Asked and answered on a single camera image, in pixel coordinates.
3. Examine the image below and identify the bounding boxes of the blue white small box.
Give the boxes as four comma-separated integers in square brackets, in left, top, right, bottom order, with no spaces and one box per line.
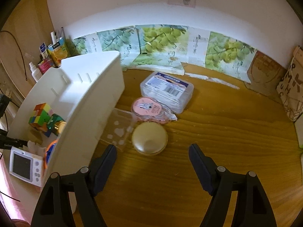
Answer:
[39,42,49,58]

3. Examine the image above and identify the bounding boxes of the thin black cable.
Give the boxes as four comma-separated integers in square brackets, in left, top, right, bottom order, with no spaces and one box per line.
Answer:
[0,30,27,81]

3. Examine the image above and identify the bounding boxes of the orange juice carton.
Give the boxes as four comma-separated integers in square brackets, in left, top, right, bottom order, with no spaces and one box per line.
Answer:
[47,38,69,68]

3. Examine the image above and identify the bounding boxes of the white digital camera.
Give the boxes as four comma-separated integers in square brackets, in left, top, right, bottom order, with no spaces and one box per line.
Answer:
[9,147,45,187]

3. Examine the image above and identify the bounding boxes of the clear case white hearts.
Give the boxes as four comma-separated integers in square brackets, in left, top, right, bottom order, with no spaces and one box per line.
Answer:
[99,107,136,152]

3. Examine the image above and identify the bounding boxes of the letter print fabric bag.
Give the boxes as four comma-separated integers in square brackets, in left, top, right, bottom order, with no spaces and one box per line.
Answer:
[276,45,303,122]

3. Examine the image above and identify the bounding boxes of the grape print paper sheet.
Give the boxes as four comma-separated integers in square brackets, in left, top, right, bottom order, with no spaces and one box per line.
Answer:
[96,27,140,70]
[71,35,100,57]
[128,24,209,76]
[204,31,258,84]

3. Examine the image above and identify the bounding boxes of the orange round case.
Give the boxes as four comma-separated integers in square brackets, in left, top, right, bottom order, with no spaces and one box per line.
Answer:
[44,140,59,168]

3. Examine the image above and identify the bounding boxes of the green perfume bottle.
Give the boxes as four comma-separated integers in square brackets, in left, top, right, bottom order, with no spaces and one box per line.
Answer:
[46,113,67,136]

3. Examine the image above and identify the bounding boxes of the white spray bottle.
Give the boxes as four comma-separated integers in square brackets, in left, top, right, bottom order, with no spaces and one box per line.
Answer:
[29,62,43,83]

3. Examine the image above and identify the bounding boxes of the red can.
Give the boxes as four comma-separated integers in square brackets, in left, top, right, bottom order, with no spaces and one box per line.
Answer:
[37,58,54,75]

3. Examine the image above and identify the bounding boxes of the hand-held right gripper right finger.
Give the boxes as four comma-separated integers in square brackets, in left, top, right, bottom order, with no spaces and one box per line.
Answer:
[189,143,277,227]

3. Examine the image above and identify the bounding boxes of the clear lidded plastic box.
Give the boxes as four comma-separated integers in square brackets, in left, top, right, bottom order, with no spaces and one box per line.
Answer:
[140,71,194,114]

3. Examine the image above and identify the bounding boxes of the white plastic bin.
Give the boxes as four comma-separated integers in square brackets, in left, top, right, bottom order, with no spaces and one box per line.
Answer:
[6,51,125,215]

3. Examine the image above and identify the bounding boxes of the colourful puzzle cube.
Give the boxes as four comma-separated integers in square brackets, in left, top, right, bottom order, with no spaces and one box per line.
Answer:
[28,102,54,138]

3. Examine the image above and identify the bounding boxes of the pink correction tape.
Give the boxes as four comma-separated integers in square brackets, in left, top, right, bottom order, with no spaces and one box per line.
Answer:
[131,96,178,125]

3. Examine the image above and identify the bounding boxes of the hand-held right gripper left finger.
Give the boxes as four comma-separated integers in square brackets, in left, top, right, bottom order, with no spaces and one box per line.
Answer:
[31,144,117,227]

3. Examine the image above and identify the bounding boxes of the brown paper bag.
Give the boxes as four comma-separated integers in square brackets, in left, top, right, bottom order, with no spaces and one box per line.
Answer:
[246,51,288,97]

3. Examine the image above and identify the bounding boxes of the gold round compact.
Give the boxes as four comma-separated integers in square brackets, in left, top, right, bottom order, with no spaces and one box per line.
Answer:
[131,122,169,156]

